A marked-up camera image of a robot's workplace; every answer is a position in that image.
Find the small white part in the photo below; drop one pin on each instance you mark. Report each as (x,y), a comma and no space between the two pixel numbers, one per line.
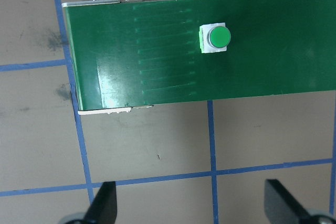
(216,37)

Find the green conveyor belt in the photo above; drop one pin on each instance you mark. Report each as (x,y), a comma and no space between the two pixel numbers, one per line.
(262,64)

